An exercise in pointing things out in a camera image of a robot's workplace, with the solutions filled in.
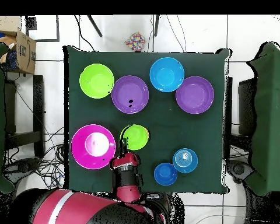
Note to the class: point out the small green bowl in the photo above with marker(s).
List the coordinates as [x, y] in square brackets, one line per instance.
[136, 136]

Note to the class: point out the purple bowl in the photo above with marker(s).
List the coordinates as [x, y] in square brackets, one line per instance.
[194, 95]
[130, 88]

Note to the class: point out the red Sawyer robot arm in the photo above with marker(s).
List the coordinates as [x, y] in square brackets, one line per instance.
[98, 210]

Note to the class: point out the large pink bowl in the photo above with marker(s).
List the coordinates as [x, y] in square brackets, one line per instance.
[93, 147]

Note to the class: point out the dark green table cloth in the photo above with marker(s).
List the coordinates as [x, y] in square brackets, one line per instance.
[93, 116]

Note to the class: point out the small dark blue bowl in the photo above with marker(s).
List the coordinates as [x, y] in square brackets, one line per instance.
[165, 174]

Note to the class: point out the small light blue bowl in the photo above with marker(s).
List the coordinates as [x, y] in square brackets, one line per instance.
[185, 161]

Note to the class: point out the large green bowl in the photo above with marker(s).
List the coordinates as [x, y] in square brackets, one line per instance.
[96, 81]

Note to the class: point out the large blue bowl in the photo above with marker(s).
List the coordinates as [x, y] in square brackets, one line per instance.
[166, 74]

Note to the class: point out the multicoloured bundle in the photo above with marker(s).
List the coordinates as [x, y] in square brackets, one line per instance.
[135, 41]

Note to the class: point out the cardboard box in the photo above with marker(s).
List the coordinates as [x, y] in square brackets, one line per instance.
[23, 49]

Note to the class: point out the black bench frame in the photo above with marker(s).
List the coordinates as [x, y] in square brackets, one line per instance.
[38, 112]

